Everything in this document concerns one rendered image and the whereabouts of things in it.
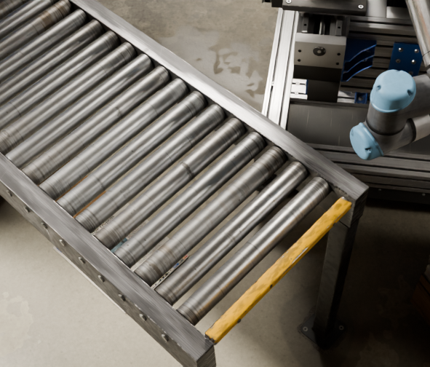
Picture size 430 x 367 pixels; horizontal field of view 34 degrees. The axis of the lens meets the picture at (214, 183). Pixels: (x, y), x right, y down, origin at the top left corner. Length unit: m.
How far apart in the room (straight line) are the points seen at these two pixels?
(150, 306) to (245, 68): 1.64
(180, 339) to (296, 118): 1.24
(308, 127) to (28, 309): 1.11
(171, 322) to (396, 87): 0.63
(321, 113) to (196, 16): 0.89
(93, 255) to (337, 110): 1.25
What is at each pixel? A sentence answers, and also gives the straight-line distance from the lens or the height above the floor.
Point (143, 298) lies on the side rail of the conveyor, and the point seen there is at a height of 0.80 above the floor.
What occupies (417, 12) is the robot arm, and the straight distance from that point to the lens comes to 1.44.
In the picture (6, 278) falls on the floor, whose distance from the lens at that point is 2.52.
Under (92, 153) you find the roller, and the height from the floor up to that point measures 0.80.
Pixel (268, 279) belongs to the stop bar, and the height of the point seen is 0.82.
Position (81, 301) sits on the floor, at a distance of 2.41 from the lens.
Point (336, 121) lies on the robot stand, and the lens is 2.49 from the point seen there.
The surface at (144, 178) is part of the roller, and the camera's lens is 1.64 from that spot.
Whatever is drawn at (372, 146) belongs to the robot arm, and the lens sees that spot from 1.41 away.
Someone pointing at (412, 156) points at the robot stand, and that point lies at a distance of 2.42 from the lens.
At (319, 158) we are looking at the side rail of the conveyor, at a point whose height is 0.80.
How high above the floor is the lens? 2.12
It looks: 55 degrees down
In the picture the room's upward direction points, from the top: 5 degrees counter-clockwise
